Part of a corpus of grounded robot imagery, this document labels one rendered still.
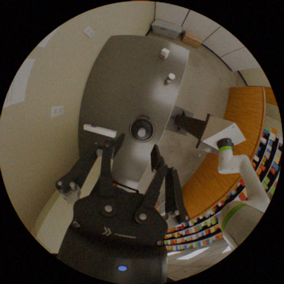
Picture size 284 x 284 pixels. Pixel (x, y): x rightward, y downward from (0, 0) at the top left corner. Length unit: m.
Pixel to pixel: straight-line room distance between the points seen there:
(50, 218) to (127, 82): 0.82
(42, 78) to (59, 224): 0.65
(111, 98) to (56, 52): 0.54
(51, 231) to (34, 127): 0.50
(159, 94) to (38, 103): 0.74
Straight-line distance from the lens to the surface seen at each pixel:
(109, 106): 0.61
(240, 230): 0.24
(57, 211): 0.42
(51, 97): 0.63
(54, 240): 0.43
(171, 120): 1.56
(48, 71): 0.62
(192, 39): 2.44
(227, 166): 0.67
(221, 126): 0.64
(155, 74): 0.61
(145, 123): 0.32
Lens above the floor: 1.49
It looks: 67 degrees down
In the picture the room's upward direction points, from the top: 170 degrees counter-clockwise
